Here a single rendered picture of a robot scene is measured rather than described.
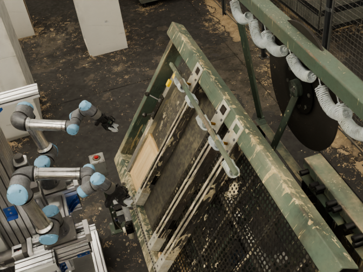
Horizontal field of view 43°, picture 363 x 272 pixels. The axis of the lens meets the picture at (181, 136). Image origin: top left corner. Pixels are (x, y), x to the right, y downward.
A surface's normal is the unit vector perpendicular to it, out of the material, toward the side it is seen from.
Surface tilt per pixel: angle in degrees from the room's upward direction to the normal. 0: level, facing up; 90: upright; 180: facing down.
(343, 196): 0
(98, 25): 90
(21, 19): 90
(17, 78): 90
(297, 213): 58
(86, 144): 0
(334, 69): 0
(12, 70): 90
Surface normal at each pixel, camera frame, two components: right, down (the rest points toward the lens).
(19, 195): 0.07, 0.55
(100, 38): 0.32, 0.60
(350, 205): -0.11, -0.75
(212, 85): -0.85, -0.17
